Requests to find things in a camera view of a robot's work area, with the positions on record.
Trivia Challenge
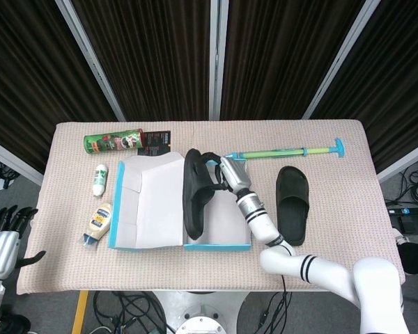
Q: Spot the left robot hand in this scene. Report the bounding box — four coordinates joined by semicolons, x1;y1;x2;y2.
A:
0;205;47;279

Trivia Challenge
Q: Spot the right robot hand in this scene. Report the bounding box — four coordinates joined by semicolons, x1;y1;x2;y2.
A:
198;152;254;195

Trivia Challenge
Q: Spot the black slipper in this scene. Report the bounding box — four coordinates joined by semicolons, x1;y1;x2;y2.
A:
182;148;227;241
276;166;310;246

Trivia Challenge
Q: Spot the light blue shoe box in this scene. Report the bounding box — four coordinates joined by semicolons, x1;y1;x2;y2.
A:
107;151;254;252

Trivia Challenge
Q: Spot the green blue water pump toy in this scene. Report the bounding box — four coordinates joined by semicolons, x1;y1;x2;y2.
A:
226;138;346;164

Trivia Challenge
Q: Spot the black red snack packet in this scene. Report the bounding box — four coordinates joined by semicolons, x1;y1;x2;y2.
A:
137;129;171;157

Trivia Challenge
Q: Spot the beige woven table cloth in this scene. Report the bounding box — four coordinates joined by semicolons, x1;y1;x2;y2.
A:
15;120;407;296

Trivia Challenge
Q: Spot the mayonnaise squeeze bottle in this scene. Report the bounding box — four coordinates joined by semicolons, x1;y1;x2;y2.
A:
82;202;113;248

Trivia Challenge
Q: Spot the small white green bottle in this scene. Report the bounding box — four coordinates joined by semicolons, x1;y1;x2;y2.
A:
92;164;109;198

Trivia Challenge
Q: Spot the dark brown pleated curtain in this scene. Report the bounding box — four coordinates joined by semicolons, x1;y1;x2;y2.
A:
219;0;366;121
0;0;118;175
311;0;418;174
71;0;212;122

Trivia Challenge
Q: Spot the green chips can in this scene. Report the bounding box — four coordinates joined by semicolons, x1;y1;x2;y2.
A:
83;127;144;156

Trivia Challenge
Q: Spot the black foot pedal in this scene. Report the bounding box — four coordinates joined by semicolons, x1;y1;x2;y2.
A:
398;215;418;233

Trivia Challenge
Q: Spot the black floor cable bundle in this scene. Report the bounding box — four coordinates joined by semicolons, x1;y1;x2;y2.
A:
0;154;22;191
92;291;168;334
385;159;418;206

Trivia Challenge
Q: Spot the grey metal frame post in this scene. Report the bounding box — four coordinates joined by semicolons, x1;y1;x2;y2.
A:
208;0;230;121
54;0;127;122
0;135;45;185
301;0;382;119
376;138;418;184

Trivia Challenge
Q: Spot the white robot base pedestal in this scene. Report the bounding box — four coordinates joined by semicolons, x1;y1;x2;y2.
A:
153;290;250;334

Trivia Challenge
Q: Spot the black cable with plug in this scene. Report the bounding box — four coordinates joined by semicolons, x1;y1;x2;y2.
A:
259;291;293;330

